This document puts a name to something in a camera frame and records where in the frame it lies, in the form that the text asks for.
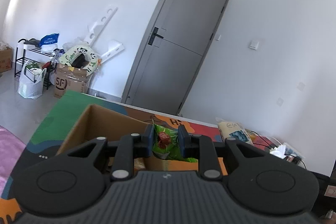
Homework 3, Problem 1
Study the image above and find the green red snack packet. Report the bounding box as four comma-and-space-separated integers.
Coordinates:
152, 124, 198, 162

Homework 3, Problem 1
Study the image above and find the white blue snack packet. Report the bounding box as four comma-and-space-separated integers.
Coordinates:
216, 118, 253, 145

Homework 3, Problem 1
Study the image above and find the grey room door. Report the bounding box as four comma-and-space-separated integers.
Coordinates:
122, 0, 228, 115

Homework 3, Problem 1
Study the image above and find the open cardboard box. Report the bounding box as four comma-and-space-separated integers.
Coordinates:
56, 105, 221, 173

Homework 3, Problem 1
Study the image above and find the green tissue box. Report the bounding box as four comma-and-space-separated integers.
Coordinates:
269, 144, 286, 159

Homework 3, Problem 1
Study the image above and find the colourful cartoon table mat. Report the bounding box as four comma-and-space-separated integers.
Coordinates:
0, 90, 279, 224

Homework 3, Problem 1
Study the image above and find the SF cardboard box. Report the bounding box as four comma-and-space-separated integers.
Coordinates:
54, 64, 91, 98

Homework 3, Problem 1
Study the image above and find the short white foam board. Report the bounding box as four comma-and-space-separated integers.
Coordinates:
100, 40, 125, 65

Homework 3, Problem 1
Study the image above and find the panda toilet seat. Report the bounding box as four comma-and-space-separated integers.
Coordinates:
59, 45, 98, 76

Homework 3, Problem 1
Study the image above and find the white plastic shopping bag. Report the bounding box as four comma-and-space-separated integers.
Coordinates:
18, 61, 47, 100

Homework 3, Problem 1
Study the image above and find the tall white foam board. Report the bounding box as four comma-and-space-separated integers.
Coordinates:
84, 5, 118, 47

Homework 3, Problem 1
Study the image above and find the pink blanket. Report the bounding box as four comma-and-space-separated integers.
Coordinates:
0, 126, 26, 194

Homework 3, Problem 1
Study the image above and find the blue white bag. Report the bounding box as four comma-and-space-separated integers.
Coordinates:
39, 33, 59, 53

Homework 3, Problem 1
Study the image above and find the black metal shoe rack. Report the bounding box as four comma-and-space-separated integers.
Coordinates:
13, 39, 54, 90

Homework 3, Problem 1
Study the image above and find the small orange cardboard box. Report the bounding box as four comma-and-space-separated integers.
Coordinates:
0, 42, 13, 73

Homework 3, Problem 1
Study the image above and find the black cable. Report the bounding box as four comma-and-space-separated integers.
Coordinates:
245, 129, 308, 169

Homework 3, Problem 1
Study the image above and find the white wall switch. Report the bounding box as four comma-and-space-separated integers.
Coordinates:
249, 40, 259, 51

